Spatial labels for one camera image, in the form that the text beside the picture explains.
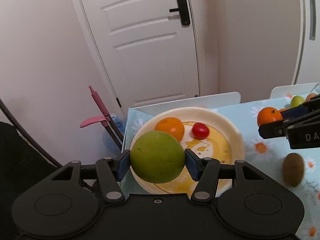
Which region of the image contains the small tangerine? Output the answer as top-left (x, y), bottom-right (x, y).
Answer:
top-left (257, 107), bottom-right (283, 127)

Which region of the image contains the red plum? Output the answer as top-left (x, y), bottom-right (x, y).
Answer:
top-left (191, 122), bottom-right (210, 140)

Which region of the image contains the large green apple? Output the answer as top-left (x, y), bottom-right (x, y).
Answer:
top-left (130, 131), bottom-right (185, 184)

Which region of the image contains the large orange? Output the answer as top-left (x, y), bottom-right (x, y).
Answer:
top-left (154, 117), bottom-right (184, 142)

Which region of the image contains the small green apple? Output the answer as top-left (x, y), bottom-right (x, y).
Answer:
top-left (290, 95), bottom-right (305, 108)

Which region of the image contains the yellow red apple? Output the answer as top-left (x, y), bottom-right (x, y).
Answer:
top-left (305, 93), bottom-right (317, 101)

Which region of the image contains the blue plastic bag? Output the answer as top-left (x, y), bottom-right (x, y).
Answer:
top-left (101, 113), bottom-right (128, 159)

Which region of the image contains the blue daisy tablecloth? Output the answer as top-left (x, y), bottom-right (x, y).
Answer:
top-left (124, 94), bottom-right (319, 239)

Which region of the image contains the brown kiwi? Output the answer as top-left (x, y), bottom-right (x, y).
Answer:
top-left (282, 153), bottom-right (304, 187)

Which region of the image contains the cream cartoon plate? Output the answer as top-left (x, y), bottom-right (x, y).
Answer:
top-left (131, 107), bottom-right (245, 196)

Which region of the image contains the black jacket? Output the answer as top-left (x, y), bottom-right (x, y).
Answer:
top-left (1, 122), bottom-right (57, 239)

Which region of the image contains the black pole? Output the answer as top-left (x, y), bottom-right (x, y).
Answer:
top-left (0, 99), bottom-right (62, 168)

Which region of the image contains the white door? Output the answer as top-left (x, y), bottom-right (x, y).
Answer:
top-left (80, 0), bottom-right (200, 111)

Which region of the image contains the pink dustpan handle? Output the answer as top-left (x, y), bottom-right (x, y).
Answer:
top-left (80, 115), bottom-right (109, 128)

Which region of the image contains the pink broom handle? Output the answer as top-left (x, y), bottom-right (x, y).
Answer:
top-left (89, 86), bottom-right (124, 143)

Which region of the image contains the black door handle lock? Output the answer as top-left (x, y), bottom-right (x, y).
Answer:
top-left (169, 0), bottom-right (191, 26)

